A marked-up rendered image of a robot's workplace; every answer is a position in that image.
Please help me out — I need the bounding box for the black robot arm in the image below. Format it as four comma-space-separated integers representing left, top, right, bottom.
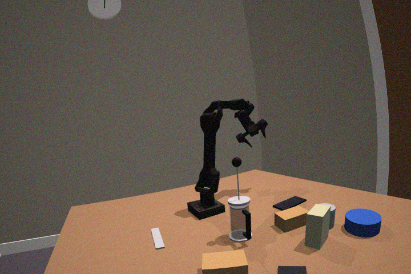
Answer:
195, 99, 261, 208

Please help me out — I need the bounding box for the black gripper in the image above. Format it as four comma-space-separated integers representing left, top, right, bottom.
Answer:
236, 118, 268, 147

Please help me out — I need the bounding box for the glass french press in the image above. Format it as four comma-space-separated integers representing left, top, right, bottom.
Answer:
228, 157, 253, 243

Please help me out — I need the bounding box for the tan rectangular block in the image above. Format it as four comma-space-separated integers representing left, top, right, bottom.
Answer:
202, 249, 248, 274
274, 206, 309, 232

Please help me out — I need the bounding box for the grey cylinder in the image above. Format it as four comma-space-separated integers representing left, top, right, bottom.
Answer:
320, 203, 336, 229

